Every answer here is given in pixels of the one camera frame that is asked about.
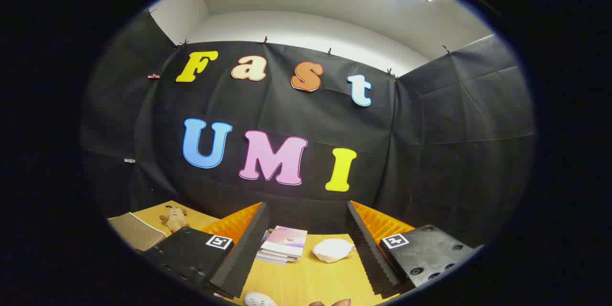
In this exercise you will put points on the black backdrop cloth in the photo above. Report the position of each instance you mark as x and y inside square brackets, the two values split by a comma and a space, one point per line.
[287, 114]

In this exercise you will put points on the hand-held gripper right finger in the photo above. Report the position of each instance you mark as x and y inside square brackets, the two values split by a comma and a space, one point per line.
[366, 248]

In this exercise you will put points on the pink cover book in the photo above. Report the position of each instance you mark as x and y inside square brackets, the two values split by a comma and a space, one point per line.
[287, 239]

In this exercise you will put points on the brown plush dog toy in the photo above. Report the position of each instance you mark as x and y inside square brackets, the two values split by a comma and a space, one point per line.
[175, 219]

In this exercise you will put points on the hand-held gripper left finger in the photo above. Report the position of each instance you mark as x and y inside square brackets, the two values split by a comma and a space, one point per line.
[248, 248]

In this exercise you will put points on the beige fabric storage box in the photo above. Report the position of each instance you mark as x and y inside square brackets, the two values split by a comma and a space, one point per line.
[136, 232]

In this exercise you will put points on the grey book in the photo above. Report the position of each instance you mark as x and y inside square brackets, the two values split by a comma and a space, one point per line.
[279, 256]

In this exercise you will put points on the white plush toy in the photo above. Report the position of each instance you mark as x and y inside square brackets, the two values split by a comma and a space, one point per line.
[332, 250]

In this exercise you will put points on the white canvas shoe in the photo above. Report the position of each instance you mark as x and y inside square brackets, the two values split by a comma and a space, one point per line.
[259, 300]

